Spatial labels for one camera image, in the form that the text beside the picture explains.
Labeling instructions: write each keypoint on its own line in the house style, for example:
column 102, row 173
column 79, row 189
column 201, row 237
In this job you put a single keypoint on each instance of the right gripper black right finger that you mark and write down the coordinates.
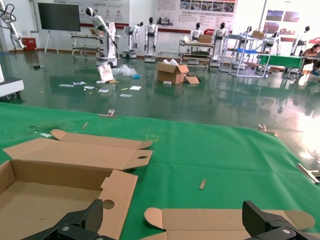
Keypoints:
column 255, row 220

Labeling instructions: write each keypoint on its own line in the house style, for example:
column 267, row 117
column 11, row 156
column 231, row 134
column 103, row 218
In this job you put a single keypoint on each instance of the green table cloth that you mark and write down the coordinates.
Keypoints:
column 212, row 155

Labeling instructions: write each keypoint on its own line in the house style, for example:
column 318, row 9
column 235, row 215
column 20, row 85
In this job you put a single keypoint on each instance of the photo wall posters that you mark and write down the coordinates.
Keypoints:
column 282, row 20

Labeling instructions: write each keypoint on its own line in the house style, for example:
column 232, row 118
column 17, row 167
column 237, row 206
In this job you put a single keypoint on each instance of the white humanoid robot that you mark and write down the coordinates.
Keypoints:
column 196, row 32
column 220, row 37
column 131, row 35
column 301, row 40
column 150, row 37
column 273, row 41
column 110, row 40

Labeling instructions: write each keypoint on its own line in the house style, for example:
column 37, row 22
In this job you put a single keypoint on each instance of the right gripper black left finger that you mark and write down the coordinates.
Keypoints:
column 93, row 217

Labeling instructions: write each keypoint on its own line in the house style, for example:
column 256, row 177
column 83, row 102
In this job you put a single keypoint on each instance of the closed brown cardboard box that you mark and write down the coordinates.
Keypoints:
column 205, row 38
column 258, row 34

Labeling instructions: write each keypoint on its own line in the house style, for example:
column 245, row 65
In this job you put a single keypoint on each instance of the red box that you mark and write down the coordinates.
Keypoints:
column 29, row 44

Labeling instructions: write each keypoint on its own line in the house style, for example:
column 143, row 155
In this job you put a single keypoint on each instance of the large wall info board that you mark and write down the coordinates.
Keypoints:
column 195, row 15

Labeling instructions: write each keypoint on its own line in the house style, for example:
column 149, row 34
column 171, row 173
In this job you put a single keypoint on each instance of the white paper bag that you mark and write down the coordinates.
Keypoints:
column 105, row 73

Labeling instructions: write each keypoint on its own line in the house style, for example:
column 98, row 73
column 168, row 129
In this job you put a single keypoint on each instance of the table with green cloth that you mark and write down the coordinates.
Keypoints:
column 282, row 61

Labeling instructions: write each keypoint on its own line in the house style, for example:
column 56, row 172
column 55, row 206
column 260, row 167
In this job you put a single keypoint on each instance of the grey rack with blue tray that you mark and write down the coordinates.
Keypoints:
column 246, row 51

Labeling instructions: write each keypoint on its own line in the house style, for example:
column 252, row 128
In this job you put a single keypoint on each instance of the silver binder clip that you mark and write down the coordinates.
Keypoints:
column 263, row 129
column 307, row 173
column 108, row 115

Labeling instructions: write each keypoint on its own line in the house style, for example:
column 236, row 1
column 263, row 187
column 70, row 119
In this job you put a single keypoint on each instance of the white wall poster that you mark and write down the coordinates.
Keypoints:
column 105, row 11

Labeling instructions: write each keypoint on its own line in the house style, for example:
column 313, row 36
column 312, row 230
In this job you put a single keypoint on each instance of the white machine base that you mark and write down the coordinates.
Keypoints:
column 8, row 86

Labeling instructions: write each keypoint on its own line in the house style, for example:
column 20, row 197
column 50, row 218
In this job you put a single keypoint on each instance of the white industrial robot arm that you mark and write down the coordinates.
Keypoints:
column 13, row 31

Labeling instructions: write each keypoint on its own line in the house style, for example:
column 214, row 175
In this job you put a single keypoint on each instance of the short flat wooden stick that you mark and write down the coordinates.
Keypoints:
column 203, row 184

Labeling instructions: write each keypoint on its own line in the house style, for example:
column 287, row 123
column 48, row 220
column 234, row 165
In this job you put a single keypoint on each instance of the plain cardboard mailer box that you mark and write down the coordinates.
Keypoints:
column 200, row 221

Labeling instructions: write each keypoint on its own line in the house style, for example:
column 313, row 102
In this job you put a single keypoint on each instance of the blue cloth scrap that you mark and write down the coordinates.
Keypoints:
column 136, row 76

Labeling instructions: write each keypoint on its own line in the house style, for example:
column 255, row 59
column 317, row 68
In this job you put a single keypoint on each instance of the white paper scrap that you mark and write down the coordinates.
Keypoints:
column 46, row 135

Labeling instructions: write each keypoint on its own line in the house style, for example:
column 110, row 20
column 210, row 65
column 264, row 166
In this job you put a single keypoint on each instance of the clear plastic bag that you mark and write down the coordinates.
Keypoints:
column 125, row 70

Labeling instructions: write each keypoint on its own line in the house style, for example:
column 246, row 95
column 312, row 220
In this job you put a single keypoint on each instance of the black display on stand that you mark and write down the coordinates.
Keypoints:
column 58, row 16

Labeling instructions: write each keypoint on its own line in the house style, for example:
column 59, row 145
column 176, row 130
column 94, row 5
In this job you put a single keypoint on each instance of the seated person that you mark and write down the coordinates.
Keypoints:
column 312, row 50

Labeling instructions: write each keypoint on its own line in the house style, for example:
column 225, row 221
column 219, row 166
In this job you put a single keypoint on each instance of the thin wooden stick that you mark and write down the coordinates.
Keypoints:
column 85, row 125

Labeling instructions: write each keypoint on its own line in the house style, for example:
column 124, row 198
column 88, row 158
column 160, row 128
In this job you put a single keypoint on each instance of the white tube frame rack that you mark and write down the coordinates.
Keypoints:
column 85, row 47
column 195, row 56

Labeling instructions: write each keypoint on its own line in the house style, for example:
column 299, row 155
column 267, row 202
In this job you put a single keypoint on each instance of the open brown cardboard box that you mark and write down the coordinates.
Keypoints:
column 170, row 75

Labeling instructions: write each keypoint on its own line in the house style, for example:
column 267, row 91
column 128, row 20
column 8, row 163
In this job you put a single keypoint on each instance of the cardboard box with round holes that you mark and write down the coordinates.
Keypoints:
column 75, row 155

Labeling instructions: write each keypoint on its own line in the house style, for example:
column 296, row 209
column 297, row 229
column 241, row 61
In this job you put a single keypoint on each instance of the white paper sheet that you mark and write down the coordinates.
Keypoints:
column 79, row 83
column 125, row 95
column 135, row 88
column 89, row 87
column 66, row 85
column 103, row 90

